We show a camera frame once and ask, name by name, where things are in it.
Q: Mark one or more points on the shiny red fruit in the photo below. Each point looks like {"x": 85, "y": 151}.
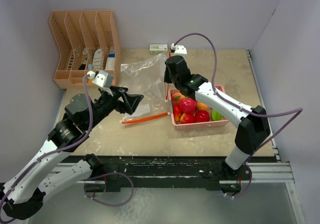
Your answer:
{"x": 202, "y": 116}

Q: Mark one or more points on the pink perforated plastic basket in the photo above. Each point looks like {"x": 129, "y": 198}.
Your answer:
{"x": 193, "y": 126}

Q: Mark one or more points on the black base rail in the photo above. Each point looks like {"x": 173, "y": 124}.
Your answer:
{"x": 210, "y": 173}

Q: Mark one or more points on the white bottle in organizer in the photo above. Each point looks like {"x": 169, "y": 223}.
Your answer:
{"x": 97, "y": 59}

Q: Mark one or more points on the clear zip bag orange zipper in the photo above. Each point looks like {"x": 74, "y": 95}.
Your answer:
{"x": 152, "y": 106}

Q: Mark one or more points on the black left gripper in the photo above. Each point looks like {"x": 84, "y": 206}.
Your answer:
{"x": 131, "y": 100}

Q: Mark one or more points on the peach with green leaf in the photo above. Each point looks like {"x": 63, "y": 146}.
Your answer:
{"x": 176, "y": 98}

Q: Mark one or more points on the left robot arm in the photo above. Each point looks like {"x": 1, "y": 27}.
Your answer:
{"x": 25, "y": 194}

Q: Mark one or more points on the small green white box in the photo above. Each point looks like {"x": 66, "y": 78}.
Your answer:
{"x": 158, "y": 48}

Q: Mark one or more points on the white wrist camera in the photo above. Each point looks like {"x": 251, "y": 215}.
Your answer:
{"x": 102, "y": 79}
{"x": 178, "y": 50}

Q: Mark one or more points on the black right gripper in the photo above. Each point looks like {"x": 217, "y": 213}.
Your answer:
{"x": 166, "y": 79}

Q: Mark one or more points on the red yellow apple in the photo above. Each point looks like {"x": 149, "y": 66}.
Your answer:
{"x": 187, "y": 118}

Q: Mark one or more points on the orange desk file organizer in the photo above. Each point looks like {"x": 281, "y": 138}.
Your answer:
{"x": 78, "y": 34}

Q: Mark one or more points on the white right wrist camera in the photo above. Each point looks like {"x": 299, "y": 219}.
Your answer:
{"x": 178, "y": 50}

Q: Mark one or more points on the blue white box in organizer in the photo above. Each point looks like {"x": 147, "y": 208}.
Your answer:
{"x": 110, "y": 63}

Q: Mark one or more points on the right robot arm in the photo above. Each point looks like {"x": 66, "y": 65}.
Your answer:
{"x": 251, "y": 123}

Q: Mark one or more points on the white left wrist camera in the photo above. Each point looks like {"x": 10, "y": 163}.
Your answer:
{"x": 102, "y": 79}

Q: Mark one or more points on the pink red apple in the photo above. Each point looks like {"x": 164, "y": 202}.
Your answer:
{"x": 187, "y": 105}

